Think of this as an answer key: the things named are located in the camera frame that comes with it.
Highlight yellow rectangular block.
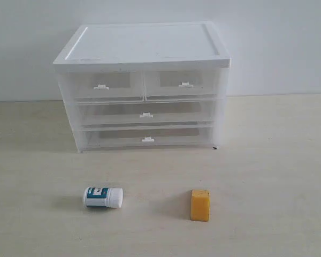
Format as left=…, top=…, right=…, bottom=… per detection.
left=190, top=189, right=210, bottom=222

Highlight white medicine bottle teal label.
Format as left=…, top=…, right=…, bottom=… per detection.
left=82, top=187, right=124, bottom=208

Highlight clear middle wide drawer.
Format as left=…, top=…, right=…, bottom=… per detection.
left=78, top=101, right=215, bottom=125

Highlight clear wide drawer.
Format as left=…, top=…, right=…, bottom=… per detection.
left=84, top=124, right=216, bottom=149
left=78, top=101, right=215, bottom=125

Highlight white plastic drawer cabinet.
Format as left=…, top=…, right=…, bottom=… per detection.
left=53, top=21, right=231, bottom=152

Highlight clear bottom wide drawer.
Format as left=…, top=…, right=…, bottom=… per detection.
left=84, top=124, right=216, bottom=149

